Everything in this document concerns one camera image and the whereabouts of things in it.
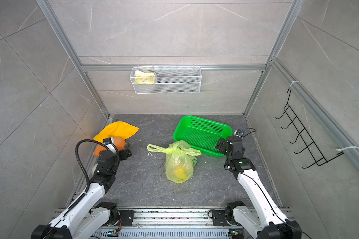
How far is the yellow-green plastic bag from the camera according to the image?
30.5 inches

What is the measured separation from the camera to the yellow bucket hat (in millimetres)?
1079

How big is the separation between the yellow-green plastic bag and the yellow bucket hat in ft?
1.29
